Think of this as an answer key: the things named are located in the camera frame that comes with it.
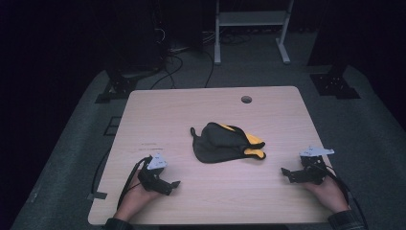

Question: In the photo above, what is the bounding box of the black cable beside table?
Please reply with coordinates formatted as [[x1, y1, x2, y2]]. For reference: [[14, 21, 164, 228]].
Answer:
[[91, 148, 111, 196]]

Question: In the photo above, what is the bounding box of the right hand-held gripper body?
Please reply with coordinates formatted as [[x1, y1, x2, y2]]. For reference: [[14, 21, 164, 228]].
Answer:
[[298, 146, 335, 186]]

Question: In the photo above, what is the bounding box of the person's left hand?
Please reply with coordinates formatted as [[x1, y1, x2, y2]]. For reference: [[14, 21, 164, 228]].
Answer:
[[113, 168, 163, 222]]

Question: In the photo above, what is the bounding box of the white metal stand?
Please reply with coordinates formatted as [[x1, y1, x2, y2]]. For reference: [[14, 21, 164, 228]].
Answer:
[[213, 0, 296, 66]]

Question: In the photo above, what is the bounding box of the dark floor socket plate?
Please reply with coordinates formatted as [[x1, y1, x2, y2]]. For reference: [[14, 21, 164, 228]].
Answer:
[[102, 116, 123, 137]]

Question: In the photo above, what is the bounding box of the grey tape strip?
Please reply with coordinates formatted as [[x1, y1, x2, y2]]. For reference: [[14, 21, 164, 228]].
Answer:
[[87, 191, 108, 202]]

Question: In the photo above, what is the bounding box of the person's right hand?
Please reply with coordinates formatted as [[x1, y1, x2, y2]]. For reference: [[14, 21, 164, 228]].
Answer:
[[303, 174, 350, 215]]

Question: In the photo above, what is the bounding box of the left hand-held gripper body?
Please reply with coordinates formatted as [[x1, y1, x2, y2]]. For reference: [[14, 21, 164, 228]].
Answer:
[[137, 153, 174, 196]]

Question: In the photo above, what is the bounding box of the black stand base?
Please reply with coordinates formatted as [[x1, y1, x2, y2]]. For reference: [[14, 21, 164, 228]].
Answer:
[[309, 64, 362, 101], [94, 67, 139, 104]]

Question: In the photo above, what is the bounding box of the black and yellow cloth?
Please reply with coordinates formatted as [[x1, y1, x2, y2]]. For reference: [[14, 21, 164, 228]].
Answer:
[[190, 121, 267, 165]]

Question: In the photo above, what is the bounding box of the right hand-held gripper cable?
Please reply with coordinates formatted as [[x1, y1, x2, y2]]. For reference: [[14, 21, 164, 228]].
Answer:
[[314, 161, 371, 230]]

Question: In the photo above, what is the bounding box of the tangle of black cables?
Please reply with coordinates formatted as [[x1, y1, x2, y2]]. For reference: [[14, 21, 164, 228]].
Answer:
[[219, 31, 253, 46]]

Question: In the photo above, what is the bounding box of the black floor cable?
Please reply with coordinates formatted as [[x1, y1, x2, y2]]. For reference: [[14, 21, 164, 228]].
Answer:
[[149, 53, 185, 91], [203, 50, 215, 89]]

